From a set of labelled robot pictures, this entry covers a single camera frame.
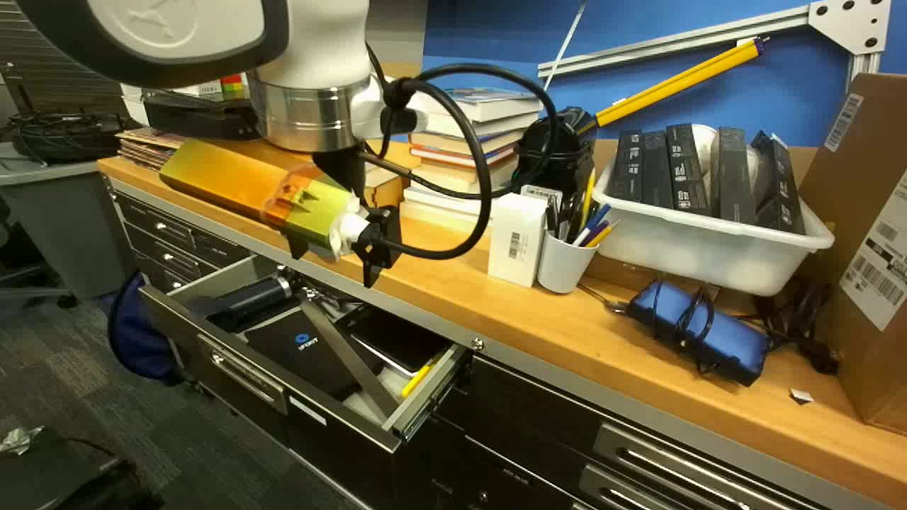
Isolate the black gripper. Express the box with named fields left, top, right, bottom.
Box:
left=350, top=202, right=405, bottom=290

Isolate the open metal drawer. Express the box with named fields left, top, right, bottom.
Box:
left=140, top=252, right=474, bottom=458

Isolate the black drawer cabinet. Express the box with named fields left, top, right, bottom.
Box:
left=112, top=184, right=860, bottom=510

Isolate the thick pale book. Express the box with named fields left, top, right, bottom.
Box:
left=404, top=154, right=523, bottom=220

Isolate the steel ruler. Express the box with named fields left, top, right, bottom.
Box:
left=299, top=298, right=404, bottom=420

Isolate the black box with blue logo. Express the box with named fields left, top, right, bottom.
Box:
left=236, top=303, right=367, bottom=403

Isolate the yellow plastic tool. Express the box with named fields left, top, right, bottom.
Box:
left=399, top=361, right=440, bottom=403

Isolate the black cylinder tool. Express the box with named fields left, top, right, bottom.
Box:
left=202, top=269, right=299, bottom=335

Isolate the small white box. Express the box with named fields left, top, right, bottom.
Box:
left=484, top=186, right=552, bottom=291

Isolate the orange and green box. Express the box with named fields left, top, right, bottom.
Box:
left=157, top=138, right=375, bottom=262

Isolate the white paged book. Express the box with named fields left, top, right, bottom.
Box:
left=414, top=111, right=545, bottom=148

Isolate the white pen cup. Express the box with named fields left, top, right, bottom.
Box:
left=534, top=230, right=602, bottom=298

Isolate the black pen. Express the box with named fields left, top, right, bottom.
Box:
left=548, top=186, right=582, bottom=243

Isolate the dark cover book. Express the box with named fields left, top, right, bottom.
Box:
left=452, top=89, right=545, bottom=126

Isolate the black clamp device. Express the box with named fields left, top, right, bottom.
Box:
left=508, top=101, right=602, bottom=198

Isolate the yellow pencil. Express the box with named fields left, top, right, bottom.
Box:
left=577, top=167, right=602, bottom=233

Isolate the blue pen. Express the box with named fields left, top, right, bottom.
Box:
left=578, top=202, right=615, bottom=247

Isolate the black electronics box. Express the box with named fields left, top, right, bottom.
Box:
left=140, top=86, right=260, bottom=143

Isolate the dark blue bag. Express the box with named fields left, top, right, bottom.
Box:
left=106, top=269, right=190, bottom=389

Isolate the brown book pile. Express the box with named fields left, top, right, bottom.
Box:
left=113, top=126, right=194, bottom=177

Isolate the black flat box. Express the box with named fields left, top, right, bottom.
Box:
left=640, top=127, right=681, bottom=209
left=748, top=127, right=812, bottom=237
left=603, top=127, right=657, bottom=203
left=663, top=121, right=714, bottom=216
left=708, top=126, right=759, bottom=225

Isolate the thin white rod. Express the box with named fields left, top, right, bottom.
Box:
left=543, top=0, right=589, bottom=93

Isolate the grey side desk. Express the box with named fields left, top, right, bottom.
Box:
left=0, top=151, right=143, bottom=310

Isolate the white plastic bin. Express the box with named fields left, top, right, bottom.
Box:
left=589, top=165, right=840, bottom=300

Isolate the long yellow rod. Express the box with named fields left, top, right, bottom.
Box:
left=592, top=36, right=766, bottom=130

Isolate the blue zip pouch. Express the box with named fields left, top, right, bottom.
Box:
left=628, top=274, right=776, bottom=389

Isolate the crumpled white paper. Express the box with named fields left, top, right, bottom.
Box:
left=0, top=423, right=49, bottom=461

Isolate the brown cardboard box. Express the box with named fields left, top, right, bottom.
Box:
left=800, top=72, right=907, bottom=440

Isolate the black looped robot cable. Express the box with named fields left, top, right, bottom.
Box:
left=367, top=43, right=561, bottom=264

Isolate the black cable bundle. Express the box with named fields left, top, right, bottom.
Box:
left=0, top=60, right=124, bottom=167

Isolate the aluminium rail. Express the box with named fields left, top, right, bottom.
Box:
left=535, top=2, right=816, bottom=86

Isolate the white metal bracket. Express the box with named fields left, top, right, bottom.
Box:
left=806, top=0, right=895, bottom=89

